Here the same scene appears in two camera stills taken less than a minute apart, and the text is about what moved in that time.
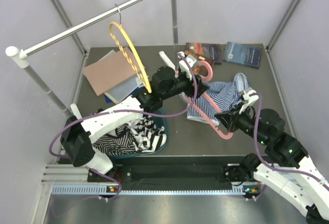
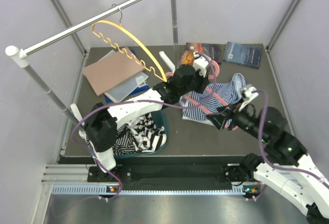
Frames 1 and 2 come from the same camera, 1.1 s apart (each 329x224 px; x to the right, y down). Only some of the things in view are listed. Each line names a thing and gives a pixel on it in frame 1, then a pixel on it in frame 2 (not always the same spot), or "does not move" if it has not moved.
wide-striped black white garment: [146, 137] does not move
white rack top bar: [19, 56] does not move
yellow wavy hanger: [143, 75] → [121, 49]
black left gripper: [200, 87] does not move
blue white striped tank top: [224, 95] does not move
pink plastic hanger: [230, 135] → [214, 75]
